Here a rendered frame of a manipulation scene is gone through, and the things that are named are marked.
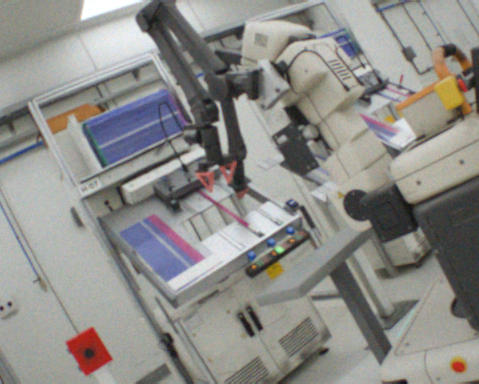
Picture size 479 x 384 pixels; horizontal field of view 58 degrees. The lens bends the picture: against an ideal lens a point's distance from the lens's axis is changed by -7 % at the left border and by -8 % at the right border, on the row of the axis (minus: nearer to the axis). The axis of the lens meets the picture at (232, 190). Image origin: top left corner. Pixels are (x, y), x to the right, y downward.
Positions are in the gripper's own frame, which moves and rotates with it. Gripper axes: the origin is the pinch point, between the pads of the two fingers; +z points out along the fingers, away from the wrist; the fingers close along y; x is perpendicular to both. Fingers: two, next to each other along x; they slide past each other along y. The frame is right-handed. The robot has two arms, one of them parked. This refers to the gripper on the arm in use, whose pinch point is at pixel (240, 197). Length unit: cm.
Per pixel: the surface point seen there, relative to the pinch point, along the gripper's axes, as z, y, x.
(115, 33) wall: -12, -62, -257
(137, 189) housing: -4, 36, -36
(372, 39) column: 31, -292, -139
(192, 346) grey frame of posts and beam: 15, 62, 44
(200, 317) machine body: 34, 45, 22
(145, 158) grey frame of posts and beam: -11, 23, -47
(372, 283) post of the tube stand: 43, -36, 58
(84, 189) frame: -11, 59, -47
